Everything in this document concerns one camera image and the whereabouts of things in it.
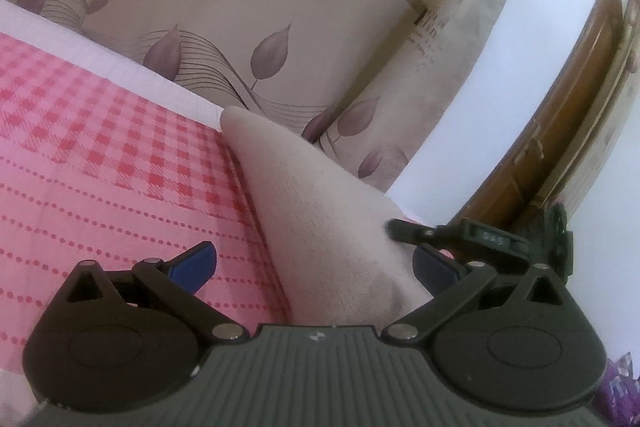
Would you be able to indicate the brown wooden door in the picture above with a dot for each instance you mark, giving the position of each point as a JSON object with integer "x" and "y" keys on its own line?
{"x": 575, "y": 107}

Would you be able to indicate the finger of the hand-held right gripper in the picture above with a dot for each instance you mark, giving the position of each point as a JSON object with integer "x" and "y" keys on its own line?
{"x": 417, "y": 232}

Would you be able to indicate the pink checkered bed sheet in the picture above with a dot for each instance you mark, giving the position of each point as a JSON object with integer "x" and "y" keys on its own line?
{"x": 100, "y": 157}

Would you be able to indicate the beige small garment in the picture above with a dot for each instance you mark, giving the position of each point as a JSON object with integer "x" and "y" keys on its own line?
{"x": 320, "y": 217}

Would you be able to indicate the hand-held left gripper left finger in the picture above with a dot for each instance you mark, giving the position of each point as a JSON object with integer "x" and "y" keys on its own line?
{"x": 192, "y": 264}

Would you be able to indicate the purple floral cloth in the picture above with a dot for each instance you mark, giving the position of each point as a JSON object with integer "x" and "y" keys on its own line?
{"x": 622, "y": 384}

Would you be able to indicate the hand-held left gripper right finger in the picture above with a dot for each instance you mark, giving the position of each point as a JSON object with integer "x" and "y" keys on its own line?
{"x": 436, "y": 272}

